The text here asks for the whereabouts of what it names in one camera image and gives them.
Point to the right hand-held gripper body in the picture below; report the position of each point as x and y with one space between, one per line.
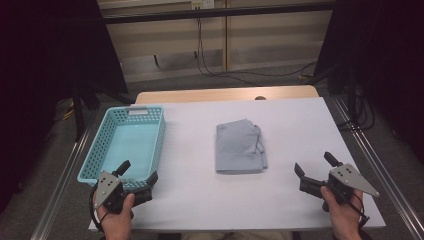
348 176

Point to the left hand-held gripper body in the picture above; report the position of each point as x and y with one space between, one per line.
107 190

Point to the turquoise perforated plastic basket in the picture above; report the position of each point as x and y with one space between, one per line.
130 143

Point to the grey cloth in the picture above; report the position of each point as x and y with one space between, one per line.
238 148

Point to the person's left hand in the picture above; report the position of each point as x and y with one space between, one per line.
115 220

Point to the person's right hand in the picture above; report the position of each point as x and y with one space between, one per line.
343 216

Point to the white table mat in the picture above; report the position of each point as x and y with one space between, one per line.
206 200

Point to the black metal stand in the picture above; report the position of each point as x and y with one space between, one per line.
351 96

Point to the black tripod stand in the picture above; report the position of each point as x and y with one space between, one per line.
79 110

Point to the small brown round knob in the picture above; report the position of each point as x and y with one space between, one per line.
260 98

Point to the black curtain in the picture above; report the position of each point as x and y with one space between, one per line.
383 43
50 50

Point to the black horizontal bar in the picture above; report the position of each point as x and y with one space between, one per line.
216 13

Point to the aluminium floor rail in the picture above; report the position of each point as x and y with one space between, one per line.
376 166
63 186

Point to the white wall socket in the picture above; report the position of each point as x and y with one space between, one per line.
202 4

